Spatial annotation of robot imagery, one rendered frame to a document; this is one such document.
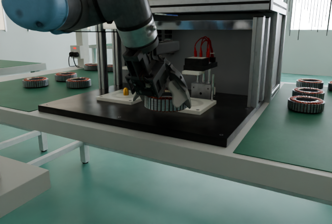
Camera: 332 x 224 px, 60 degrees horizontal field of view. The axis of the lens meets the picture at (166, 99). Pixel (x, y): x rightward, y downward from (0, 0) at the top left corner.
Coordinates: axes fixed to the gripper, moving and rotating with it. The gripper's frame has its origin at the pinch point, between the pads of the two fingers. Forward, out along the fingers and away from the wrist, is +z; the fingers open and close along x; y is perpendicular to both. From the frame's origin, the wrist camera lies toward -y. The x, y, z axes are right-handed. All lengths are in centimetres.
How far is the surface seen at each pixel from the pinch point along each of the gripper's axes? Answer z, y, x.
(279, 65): 34, -62, 19
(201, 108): 12.4, -10.6, 3.7
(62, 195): 98, 2, -98
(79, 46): 39, -74, -110
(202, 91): 19.5, -25.3, -2.2
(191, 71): 7.9, -22.0, -3.0
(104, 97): 11.3, -7.8, -30.9
